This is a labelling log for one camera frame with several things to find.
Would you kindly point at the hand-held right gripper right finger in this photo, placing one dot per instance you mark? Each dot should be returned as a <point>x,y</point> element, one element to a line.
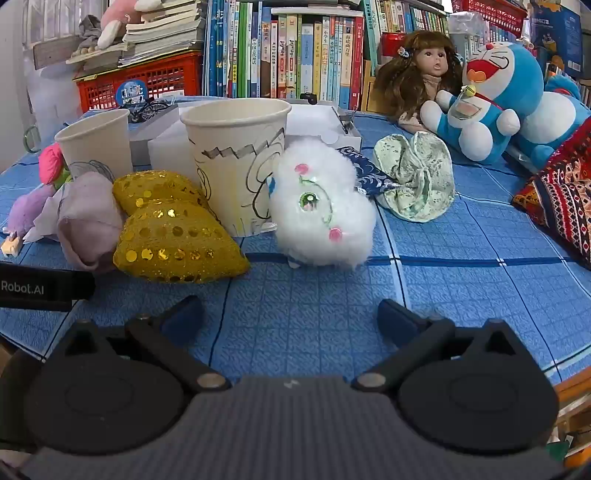
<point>397,318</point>

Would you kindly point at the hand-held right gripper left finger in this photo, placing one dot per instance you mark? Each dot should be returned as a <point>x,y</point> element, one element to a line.
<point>182,314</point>

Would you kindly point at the yellow sequined plush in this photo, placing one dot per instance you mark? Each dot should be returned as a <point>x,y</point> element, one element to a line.
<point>152,187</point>
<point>175,244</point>

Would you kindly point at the purple haired cloth doll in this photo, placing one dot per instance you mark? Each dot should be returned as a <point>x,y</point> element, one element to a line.
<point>87,221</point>

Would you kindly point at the white fluffy plush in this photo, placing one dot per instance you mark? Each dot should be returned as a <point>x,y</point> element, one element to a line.
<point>323,221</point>

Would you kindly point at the pink flower toy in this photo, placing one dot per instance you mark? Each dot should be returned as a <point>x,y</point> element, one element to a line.
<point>50,162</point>

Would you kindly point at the navy patterned cloth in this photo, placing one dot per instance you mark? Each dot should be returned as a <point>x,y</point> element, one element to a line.
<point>369,177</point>

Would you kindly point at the green floral cloth scrunchie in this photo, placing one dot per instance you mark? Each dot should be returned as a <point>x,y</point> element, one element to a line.
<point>415,175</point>

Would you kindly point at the paper cup with dog drawing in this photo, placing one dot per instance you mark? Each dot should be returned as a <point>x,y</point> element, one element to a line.
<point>92,138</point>

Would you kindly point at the paper cup with zigzag drawing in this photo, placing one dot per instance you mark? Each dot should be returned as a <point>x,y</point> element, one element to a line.
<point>231,152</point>

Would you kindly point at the white cardboard box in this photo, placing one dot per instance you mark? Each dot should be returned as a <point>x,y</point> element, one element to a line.
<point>318,121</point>

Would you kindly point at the small wooden block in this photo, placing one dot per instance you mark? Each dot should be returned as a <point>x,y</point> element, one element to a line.
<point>10,247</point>

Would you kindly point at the blue checked tablecloth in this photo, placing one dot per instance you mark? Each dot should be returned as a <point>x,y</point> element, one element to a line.
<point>323,300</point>

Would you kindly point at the white plastic bag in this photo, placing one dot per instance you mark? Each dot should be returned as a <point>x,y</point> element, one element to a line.
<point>51,97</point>

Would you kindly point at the miniature black bicycle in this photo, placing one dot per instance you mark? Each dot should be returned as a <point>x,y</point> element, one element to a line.
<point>147,108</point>

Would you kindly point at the red patterned cushion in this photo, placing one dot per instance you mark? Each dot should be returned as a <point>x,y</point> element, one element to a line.
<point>563,194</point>

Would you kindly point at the round blue card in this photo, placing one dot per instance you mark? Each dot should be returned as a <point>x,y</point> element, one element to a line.
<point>131,90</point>

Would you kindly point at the grey grid board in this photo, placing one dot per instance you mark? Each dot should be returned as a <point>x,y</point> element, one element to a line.
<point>55,55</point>

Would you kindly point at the small black object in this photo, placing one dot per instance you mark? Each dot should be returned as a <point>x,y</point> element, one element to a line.
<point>308,98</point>

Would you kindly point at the red plastic crate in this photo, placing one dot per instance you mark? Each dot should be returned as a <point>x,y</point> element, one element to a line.
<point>175,76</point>

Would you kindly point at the large blue plush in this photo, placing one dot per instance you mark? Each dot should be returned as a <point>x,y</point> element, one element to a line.
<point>554,115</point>

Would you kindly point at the brown haired doll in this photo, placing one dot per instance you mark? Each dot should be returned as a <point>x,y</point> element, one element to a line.
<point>434,60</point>

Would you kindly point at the grey cloth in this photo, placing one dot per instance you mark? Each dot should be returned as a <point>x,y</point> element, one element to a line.
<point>90,27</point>

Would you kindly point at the red can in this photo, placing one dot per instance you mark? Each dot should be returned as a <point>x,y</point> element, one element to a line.
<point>390,46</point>

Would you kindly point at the blue cat plush with bell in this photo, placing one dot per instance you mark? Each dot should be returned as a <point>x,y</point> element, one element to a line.
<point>508,69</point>

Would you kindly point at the row of upright books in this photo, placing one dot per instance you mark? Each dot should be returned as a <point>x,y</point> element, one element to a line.
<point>286,55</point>

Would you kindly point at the pink plush rabbit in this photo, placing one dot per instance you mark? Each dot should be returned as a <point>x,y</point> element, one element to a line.
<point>115,16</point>

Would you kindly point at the stack of worn books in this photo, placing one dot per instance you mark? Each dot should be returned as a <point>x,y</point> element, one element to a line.
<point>161,32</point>

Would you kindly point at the clear plastic bag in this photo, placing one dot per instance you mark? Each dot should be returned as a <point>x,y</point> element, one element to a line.
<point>464,23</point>

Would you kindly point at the small pile of flat books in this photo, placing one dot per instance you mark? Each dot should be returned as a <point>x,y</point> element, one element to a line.
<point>318,11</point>

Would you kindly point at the red plastic basket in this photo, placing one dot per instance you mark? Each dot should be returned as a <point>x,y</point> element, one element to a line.
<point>498,11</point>

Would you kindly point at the blue cardboard box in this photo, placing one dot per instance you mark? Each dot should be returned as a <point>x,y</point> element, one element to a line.
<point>558,32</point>

